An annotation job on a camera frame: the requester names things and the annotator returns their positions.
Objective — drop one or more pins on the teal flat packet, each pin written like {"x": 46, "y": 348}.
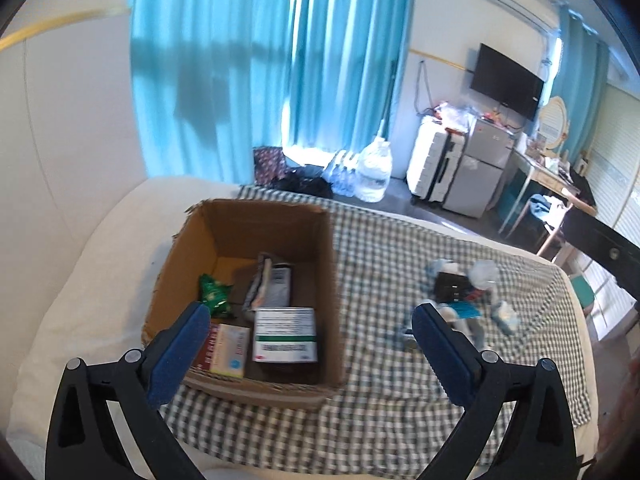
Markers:
{"x": 465, "y": 311}

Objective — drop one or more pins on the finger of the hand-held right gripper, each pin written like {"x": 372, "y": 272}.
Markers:
{"x": 600, "y": 250}

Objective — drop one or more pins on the large clear water jug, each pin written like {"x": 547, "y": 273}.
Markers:
{"x": 372, "y": 172}

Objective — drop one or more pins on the grey mini fridge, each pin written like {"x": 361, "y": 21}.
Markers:
{"x": 480, "y": 175}

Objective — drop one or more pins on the white crumpled tissue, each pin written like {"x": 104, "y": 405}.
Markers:
{"x": 442, "y": 266}

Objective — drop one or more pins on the white louvred wardrobe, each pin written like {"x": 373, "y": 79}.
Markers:
{"x": 615, "y": 170}

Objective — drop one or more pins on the wide blue curtain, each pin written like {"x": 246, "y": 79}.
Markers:
{"x": 225, "y": 60}

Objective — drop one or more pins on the green snack packet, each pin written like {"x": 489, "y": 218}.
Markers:
{"x": 212, "y": 292}

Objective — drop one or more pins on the pink orange small box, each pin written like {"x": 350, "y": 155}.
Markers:
{"x": 230, "y": 352}

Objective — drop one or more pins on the red small box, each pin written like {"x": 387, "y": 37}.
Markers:
{"x": 207, "y": 347}

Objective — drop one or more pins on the narrow blue curtain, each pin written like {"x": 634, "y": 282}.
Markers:
{"x": 575, "y": 60}

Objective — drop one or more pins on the white suitcase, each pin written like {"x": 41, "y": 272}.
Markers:
{"x": 430, "y": 165}

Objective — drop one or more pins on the white green medicine box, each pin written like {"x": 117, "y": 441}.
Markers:
{"x": 285, "y": 332}

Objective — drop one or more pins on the dark foil packet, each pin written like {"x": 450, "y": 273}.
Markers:
{"x": 272, "y": 285}

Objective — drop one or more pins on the black bag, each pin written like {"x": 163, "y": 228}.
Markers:
{"x": 305, "y": 182}

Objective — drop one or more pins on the oval white mirror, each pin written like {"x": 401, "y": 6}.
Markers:
{"x": 554, "y": 122}

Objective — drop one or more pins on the clear plastic bags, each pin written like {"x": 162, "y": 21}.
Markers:
{"x": 457, "y": 112}

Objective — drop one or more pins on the teal stool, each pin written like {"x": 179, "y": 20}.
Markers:
{"x": 582, "y": 292}

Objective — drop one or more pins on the white bed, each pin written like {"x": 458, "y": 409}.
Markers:
{"x": 100, "y": 260}

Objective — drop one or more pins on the wooden dressing desk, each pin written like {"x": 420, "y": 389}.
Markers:
{"x": 545, "y": 175}

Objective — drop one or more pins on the plastic cup with clear lid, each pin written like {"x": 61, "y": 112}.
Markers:
{"x": 484, "y": 277}

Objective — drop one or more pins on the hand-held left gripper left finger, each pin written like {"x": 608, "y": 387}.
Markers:
{"x": 180, "y": 355}

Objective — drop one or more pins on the black pouch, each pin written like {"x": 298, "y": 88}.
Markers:
{"x": 450, "y": 286}

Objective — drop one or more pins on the dark patterned gift bag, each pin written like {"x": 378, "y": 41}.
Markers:
{"x": 267, "y": 167}

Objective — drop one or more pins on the brown cardboard box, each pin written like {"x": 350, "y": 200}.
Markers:
{"x": 235, "y": 230}

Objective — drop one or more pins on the black wall television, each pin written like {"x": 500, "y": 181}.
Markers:
{"x": 507, "y": 82}

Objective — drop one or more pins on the pack of water bottles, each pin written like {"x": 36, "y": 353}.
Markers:
{"x": 342, "y": 175}

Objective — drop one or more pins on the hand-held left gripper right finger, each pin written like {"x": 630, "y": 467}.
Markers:
{"x": 440, "y": 350}

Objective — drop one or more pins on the chair with clothes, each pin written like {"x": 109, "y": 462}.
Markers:
{"x": 547, "y": 210}

